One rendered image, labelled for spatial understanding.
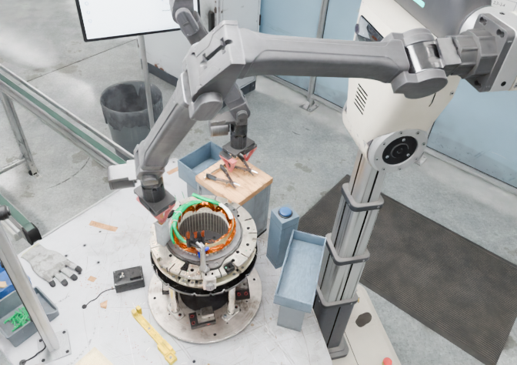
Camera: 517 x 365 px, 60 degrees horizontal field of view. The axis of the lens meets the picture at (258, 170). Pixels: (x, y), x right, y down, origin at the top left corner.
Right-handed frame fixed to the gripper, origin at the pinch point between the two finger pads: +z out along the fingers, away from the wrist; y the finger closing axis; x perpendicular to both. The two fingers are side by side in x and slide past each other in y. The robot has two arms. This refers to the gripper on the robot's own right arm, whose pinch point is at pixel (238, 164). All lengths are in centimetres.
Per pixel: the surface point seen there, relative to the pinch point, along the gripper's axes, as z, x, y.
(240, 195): 2.2, 9.9, 9.4
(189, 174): 4.8, -12.4, 12.3
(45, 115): 35, -125, 13
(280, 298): 3, 44, 30
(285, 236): 13.0, 26.9, 5.0
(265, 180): 2.4, 10.9, -2.3
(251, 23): 45, -141, -167
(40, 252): 29, -40, 61
